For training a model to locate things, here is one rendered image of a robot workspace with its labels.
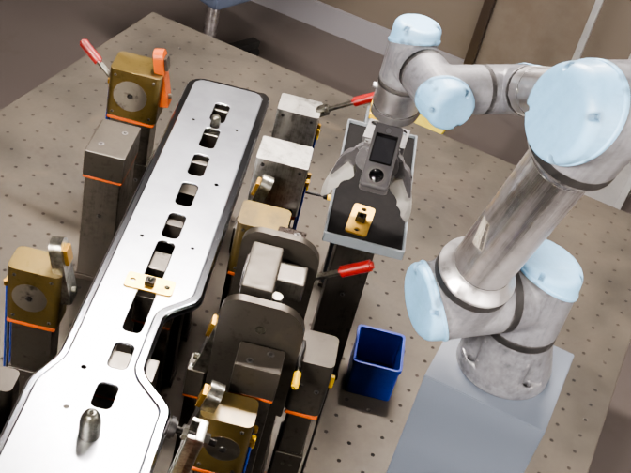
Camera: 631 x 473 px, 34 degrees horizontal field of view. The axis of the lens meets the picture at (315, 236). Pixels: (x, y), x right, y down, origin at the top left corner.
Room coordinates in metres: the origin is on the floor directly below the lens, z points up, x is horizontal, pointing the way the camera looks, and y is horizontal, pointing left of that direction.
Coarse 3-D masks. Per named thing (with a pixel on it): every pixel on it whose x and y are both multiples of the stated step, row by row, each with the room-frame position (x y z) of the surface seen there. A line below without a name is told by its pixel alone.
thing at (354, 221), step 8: (360, 208) 1.47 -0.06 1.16; (368, 208) 1.47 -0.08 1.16; (352, 216) 1.44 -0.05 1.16; (360, 216) 1.43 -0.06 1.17; (368, 216) 1.45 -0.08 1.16; (352, 224) 1.42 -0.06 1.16; (360, 224) 1.42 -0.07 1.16; (368, 224) 1.43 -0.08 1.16; (352, 232) 1.40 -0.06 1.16; (360, 232) 1.40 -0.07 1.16
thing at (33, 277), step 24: (24, 264) 1.24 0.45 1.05; (48, 264) 1.26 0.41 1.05; (24, 288) 1.23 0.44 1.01; (48, 288) 1.23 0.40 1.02; (24, 312) 1.23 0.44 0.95; (48, 312) 1.23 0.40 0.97; (24, 336) 1.23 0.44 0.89; (48, 336) 1.23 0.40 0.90; (24, 360) 1.23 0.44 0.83; (48, 360) 1.23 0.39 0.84; (24, 384) 1.23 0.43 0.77
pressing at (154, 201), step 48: (192, 96) 1.94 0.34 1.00; (240, 96) 1.99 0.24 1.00; (192, 144) 1.76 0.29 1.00; (240, 144) 1.80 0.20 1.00; (144, 192) 1.56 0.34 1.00; (144, 240) 1.43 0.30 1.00; (192, 240) 1.46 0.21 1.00; (96, 288) 1.28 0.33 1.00; (192, 288) 1.34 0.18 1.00; (96, 336) 1.17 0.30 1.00; (144, 336) 1.20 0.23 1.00; (48, 384) 1.05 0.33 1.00; (96, 384) 1.07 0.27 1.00; (144, 384) 1.10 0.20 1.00; (48, 432) 0.96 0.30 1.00; (144, 432) 1.01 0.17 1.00
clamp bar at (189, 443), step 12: (168, 420) 0.86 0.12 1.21; (192, 420) 0.87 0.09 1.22; (204, 420) 0.87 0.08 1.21; (168, 432) 0.84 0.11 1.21; (180, 432) 0.85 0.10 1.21; (192, 432) 0.86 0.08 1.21; (204, 432) 0.86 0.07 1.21; (180, 444) 0.87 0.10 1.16; (192, 444) 0.84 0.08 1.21; (204, 444) 0.85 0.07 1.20; (180, 456) 0.84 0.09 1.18; (192, 456) 0.84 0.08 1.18; (180, 468) 0.84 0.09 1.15
